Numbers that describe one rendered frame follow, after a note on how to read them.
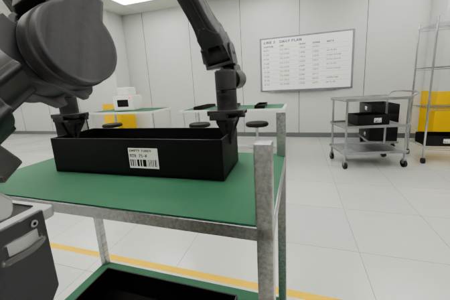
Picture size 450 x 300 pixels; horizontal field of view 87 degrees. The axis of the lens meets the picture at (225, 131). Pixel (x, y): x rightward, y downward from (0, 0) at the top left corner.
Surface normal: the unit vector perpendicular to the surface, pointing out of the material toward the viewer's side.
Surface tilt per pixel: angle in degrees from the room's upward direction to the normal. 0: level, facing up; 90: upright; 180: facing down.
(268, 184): 90
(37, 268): 90
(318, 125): 90
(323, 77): 90
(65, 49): 80
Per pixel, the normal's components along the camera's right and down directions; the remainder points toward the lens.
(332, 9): -0.29, 0.20
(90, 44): 0.90, -0.14
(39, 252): 0.96, 0.00
